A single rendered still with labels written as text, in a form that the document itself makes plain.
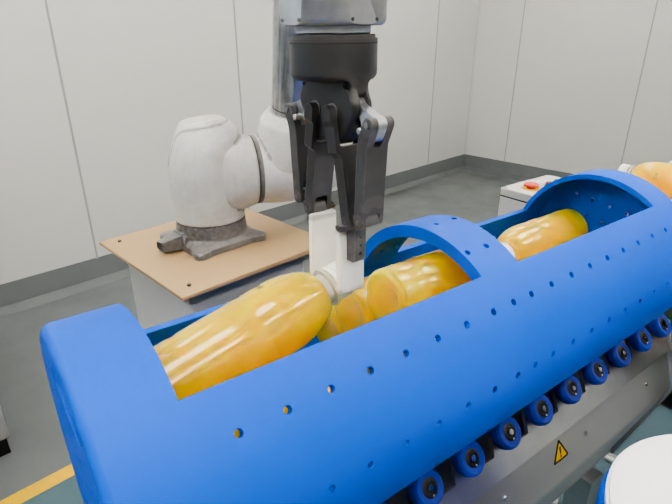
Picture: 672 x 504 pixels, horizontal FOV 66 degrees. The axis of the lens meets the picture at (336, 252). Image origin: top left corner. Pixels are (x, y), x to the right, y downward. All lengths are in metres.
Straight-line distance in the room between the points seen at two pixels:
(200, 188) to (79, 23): 2.32
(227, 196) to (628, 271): 0.75
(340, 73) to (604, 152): 5.12
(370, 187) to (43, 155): 2.94
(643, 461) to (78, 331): 0.56
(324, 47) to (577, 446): 0.70
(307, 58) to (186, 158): 0.68
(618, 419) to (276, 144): 0.81
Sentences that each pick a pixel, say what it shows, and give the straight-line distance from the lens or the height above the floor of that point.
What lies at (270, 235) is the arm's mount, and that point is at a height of 1.01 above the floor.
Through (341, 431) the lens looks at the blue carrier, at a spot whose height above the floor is 1.15.
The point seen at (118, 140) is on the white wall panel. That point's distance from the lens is 3.43.
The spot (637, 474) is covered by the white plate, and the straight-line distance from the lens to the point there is 0.65.
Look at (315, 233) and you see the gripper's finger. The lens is 0.52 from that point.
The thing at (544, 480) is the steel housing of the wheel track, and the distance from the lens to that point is 0.86.
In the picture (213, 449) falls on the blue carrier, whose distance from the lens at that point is 0.40.
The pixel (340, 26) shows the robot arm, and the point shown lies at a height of 1.45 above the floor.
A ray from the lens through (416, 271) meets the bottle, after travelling 0.59.
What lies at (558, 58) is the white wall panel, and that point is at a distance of 5.61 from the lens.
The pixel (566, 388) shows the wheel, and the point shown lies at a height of 0.97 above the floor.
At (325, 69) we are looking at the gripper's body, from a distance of 0.44.
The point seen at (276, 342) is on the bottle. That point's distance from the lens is 0.47.
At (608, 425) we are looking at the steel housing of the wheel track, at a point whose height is 0.86.
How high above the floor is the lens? 1.45
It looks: 23 degrees down
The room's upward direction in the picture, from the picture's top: straight up
